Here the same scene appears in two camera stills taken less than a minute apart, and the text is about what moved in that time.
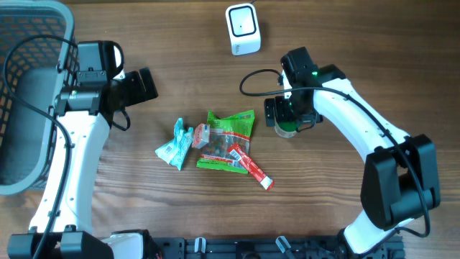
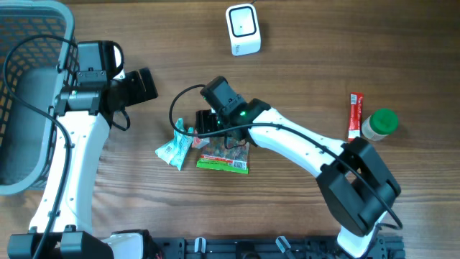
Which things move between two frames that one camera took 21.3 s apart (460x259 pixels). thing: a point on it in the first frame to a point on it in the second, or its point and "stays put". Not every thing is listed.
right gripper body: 289,109 to 209,122
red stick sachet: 245,160 to 355,116
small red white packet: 201,135 stays put
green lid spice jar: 285,129 to 381,124
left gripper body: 131,89 stays put
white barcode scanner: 244,29 stays put
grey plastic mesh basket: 39,58 stays put
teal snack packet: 175,152 stays put
